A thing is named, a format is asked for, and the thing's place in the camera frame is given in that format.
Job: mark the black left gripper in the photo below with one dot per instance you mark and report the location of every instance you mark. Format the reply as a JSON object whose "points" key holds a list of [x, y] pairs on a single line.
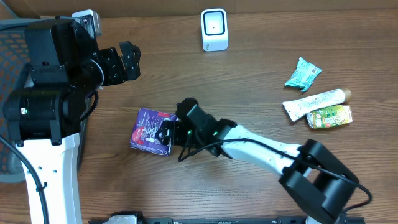
{"points": [[118, 74]]}

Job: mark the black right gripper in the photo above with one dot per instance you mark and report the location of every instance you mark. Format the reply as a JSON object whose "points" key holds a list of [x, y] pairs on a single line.
{"points": [[171, 128]]}

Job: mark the purple pad package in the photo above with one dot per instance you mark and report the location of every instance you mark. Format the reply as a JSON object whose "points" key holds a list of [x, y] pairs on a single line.
{"points": [[148, 122]]}

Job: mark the white tube gold cap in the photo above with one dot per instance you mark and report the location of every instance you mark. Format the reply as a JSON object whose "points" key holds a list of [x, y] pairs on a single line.
{"points": [[299, 108]]}

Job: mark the teal snack packet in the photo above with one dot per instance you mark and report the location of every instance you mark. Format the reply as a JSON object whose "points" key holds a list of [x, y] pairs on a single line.
{"points": [[304, 75]]}

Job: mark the green tea drink carton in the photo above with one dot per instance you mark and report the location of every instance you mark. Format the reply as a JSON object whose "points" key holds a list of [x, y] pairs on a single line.
{"points": [[329, 117]]}

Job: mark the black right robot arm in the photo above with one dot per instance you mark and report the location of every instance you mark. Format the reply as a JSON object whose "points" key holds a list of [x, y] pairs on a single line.
{"points": [[318, 182]]}

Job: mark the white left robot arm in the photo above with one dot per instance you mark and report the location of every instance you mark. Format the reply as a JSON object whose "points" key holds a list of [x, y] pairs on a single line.
{"points": [[44, 120]]}

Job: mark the white barcode scanner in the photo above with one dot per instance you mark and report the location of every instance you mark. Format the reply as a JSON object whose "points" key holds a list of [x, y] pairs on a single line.
{"points": [[214, 30]]}

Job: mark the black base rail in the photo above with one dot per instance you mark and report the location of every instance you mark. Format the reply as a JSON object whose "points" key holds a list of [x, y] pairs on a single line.
{"points": [[137, 217]]}

